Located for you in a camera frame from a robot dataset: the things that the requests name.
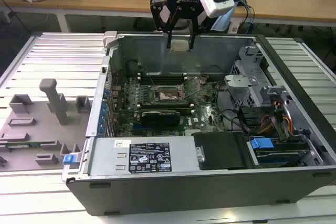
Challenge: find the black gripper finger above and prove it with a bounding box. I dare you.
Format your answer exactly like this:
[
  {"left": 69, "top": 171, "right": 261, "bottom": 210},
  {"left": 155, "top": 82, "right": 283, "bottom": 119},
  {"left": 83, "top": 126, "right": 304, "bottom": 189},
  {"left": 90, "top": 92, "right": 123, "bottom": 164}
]
[
  {"left": 188, "top": 10, "right": 210, "bottom": 50},
  {"left": 150, "top": 0, "right": 183, "bottom": 49}
]

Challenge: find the silver CPU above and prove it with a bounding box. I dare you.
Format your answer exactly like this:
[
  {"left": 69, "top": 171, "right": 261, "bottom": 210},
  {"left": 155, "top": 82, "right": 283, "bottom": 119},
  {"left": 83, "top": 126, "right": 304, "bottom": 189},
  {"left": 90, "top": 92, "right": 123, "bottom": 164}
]
[{"left": 170, "top": 39, "right": 191, "bottom": 52}]

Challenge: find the metal socket cover frame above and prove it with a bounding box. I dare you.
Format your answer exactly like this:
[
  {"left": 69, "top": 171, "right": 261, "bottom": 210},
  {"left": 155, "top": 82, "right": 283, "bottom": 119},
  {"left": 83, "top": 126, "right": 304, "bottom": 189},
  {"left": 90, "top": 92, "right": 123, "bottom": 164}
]
[{"left": 181, "top": 77, "right": 204, "bottom": 98}]

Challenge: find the metal wire locking lever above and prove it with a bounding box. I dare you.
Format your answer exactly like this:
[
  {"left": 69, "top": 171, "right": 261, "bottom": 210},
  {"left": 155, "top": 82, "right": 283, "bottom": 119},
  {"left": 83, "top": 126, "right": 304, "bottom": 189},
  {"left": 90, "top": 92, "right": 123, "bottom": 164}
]
[{"left": 150, "top": 75, "right": 160, "bottom": 96}]

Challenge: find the CPU socket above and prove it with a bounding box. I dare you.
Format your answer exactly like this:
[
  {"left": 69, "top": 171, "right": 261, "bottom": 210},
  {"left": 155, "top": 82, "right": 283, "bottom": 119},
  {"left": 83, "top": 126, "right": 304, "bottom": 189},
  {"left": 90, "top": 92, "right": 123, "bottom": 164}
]
[{"left": 154, "top": 84, "right": 188, "bottom": 103}]

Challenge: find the pale blue teach pendant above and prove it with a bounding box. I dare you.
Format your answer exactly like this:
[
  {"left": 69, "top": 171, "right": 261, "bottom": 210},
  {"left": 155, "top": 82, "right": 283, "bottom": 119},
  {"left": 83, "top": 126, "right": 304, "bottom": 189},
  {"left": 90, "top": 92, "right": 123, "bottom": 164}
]
[{"left": 209, "top": 6, "right": 236, "bottom": 32}]

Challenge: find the silver metal drive cage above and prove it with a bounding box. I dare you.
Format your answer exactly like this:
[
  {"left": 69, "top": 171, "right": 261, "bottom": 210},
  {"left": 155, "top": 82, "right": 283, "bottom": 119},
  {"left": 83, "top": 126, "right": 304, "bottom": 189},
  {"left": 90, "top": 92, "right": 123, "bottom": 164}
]
[{"left": 225, "top": 45, "right": 288, "bottom": 110}]

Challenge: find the green motherboard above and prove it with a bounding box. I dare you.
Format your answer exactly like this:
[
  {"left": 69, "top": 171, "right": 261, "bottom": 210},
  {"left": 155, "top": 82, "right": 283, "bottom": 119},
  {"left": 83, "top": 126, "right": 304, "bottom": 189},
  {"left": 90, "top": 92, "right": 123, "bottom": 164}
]
[{"left": 112, "top": 73, "right": 227, "bottom": 137}]

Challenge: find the black graphics card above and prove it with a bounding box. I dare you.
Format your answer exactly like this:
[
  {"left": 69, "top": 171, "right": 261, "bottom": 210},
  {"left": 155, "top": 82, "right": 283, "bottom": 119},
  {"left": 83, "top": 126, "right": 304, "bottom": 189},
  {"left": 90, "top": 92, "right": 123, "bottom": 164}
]
[{"left": 141, "top": 109, "right": 182, "bottom": 128}]

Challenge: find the black plastic shroud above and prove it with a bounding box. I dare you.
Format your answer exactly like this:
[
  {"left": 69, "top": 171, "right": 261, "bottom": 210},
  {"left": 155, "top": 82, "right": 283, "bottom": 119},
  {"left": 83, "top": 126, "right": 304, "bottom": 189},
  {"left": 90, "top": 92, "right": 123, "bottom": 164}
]
[{"left": 192, "top": 132, "right": 249, "bottom": 171}]

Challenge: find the blue disk carrier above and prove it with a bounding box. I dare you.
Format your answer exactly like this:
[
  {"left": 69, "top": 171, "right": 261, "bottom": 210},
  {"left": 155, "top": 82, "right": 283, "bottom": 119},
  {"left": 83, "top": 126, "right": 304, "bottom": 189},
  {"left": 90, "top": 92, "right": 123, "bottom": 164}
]
[{"left": 250, "top": 137, "right": 274, "bottom": 158}]

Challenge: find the grey power supply unit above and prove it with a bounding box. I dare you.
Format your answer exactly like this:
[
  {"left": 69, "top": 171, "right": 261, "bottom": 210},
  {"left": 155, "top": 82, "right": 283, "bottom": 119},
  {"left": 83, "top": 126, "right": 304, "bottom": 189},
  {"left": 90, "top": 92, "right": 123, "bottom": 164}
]
[{"left": 88, "top": 137, "right": 206, "bottom": 176}]

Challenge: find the black hard disk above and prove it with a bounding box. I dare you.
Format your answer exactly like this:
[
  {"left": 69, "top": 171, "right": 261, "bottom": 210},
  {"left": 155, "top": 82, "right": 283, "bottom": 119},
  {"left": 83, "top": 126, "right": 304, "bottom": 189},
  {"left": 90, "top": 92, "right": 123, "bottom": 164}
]
[{"left": 256, "top": 145, "right": 311, "bottom": 168}]

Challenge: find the black open PC case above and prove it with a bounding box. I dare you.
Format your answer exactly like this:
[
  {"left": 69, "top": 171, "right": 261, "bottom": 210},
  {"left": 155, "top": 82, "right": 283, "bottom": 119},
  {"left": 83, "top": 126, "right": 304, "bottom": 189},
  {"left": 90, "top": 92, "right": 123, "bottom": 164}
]
[{"left": 61, "top": 31, "right": 336, "bottom": 217}]

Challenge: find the grey parts rack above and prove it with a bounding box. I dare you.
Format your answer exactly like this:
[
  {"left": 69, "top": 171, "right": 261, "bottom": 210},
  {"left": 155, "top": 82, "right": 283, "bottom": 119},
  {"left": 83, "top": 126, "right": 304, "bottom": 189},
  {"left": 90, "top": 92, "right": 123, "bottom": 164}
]
[{"left": 0, "top": 78, "right": 91, "bottom": 173}]

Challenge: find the blue case latch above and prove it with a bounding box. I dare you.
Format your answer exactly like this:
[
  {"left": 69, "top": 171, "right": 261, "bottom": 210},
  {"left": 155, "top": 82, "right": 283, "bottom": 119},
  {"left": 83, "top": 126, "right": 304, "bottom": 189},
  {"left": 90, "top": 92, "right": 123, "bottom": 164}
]
[{"left": 63, "top": 154, "right": 76, "bottom": 166}]

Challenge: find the green RAM stick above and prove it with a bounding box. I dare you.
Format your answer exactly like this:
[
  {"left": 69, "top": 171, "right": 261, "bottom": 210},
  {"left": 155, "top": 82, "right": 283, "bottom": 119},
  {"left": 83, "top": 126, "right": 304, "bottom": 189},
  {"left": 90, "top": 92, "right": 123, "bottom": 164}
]
[{"left": 7, "top": 143, "right": 40, "bottom": 148}]

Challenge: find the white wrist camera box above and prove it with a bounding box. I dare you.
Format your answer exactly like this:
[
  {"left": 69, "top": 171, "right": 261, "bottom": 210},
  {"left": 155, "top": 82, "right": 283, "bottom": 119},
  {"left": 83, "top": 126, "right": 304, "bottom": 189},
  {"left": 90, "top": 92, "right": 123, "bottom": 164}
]
[{"left": 198, "top": 0, "right": 236, "bottom": 18}]

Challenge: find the grey case latch handle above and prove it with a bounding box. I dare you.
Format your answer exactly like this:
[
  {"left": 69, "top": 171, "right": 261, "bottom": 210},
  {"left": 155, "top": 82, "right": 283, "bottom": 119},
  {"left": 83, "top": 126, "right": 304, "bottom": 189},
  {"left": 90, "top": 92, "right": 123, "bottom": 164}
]
[{"left": 103, "top": 31, "right": 119, "bottom": 49}]

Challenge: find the blue cable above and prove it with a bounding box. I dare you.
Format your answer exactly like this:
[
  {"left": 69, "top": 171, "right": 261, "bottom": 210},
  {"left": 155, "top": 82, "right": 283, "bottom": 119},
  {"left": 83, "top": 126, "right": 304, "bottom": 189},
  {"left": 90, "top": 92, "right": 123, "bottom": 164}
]
[{"left": 245, "top": 0, "right": 255, "bottom": 35}]

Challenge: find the black wire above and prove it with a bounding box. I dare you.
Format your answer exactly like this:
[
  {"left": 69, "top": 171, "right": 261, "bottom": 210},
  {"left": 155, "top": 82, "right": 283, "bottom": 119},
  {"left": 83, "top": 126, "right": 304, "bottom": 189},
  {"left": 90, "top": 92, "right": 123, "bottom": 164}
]
[{"left": 216, "top": 82, "right": 238, "bottom": 133}]

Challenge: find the orange yellow wire bundle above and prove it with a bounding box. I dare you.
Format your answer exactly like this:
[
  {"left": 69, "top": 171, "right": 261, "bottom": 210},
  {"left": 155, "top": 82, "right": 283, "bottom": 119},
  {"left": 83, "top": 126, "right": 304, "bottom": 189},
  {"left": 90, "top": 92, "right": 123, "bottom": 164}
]
[{"left": 258, "top": 98, "right": 294, "bottom": 136}]

